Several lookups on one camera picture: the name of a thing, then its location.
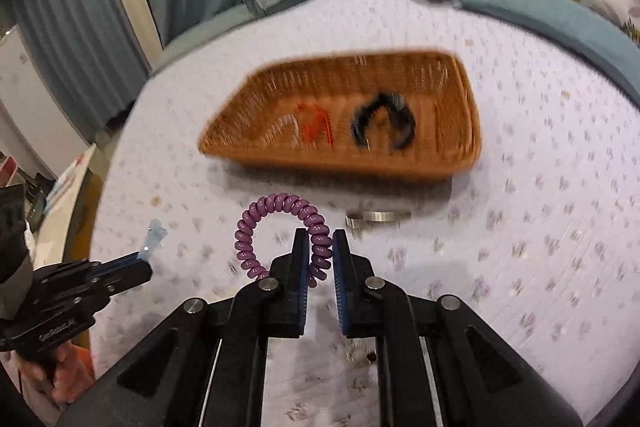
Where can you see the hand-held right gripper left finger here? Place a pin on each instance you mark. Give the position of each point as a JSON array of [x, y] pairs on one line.
[[300, 292]]

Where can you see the clear blue hair clip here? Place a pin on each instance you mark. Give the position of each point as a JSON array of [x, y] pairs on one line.
[[155, 238]]

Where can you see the black scrunchie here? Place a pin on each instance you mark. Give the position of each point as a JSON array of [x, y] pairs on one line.
[[384, 122]]

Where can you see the teal blanket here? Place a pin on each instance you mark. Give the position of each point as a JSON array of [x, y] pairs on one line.
[[540, 14]]

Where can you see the blue-grey curtain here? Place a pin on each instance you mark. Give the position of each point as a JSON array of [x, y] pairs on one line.
[[90, 7]]

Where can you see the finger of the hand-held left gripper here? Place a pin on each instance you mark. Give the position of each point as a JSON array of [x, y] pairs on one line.
[[131, 278], [120, 263]]

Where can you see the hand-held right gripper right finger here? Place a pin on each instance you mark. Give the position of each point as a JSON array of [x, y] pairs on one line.
[[341, 292]]

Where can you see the white floral bed sheet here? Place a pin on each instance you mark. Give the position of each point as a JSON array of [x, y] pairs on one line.
[[525, 207]]

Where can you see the person's left hand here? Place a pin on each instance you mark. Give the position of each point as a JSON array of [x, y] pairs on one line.
[[65, 369]]

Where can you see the brown wicker basket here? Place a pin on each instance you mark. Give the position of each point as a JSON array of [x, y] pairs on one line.
[[345, 117]]

